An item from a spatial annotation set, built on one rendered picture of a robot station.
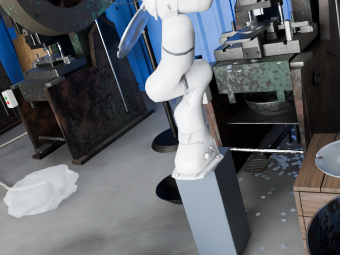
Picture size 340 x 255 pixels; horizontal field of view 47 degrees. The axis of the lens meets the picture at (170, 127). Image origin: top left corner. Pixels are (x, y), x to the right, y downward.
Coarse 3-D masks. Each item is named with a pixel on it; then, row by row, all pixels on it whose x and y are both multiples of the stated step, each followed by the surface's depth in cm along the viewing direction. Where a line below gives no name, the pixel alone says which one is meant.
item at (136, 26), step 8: (136, 16) 166; (144, 16) 179; (136, 24) 177; (144, 24) 188; (128, 32) 169; (136, 32) 185; (128, 40) 177; (136, 40) 192; (120, 48) 172; (128, 48) 185; (120, 56) 180
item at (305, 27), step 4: (292, 12) 188; (292, 16) 189; (292, 20) 190; (300, 20) 190; (304, 20) 188; (308, 20) 186; (292, 24) 190; (296, 24) 189; (300, 24) 188; (304, 24) 187; (308, 24) 186; (312, 24) 187; (280, 28) 194; (300, 28) 188; (304, 28) 187; (308, 28) 186; (312, 28) 185
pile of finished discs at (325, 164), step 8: (328, 144) 158; (336, 144) 157; (320, 152) 155; (328, 152) 154; (336, 152) 152; (320, 160) 150; (328, 160) 149; (336, 160) 147; (320, 168) 144; (328, 168) 144; (336, 168) 143; (336, 176) 138
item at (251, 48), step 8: (264, 24) 193; (240, 32) 189; (248, 32) 186; (256, 32) 182; (232, 40) 180; (240, 40) 178; (248, 40) 175; (256, 40) 186; (264, 40) 190; (248, 48) 190; (256, 48) 188; (248, 56) 192; (256, 56) 190
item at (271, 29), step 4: (268, 20) 199; (272, 20) 196; (248, 24) 203; (252, 24) 200; (256, 24) 198; (272, 24) 192; (276, 24) 196; (268, 28) 194; (272, 28) 193; (276, 28) 196; (264, 32) 196
